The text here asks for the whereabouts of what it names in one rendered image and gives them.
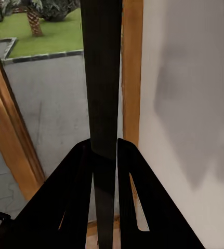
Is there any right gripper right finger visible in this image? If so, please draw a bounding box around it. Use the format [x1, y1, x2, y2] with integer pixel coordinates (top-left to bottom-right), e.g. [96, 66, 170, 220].
[117, 138, 205, 249]

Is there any poster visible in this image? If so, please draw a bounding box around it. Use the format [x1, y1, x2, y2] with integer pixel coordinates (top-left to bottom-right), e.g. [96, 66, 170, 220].
[80, 0, 123, 249]

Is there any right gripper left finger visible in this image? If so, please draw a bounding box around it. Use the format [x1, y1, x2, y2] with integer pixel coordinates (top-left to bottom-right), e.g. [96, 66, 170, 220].
[0, 139, 93, 249]

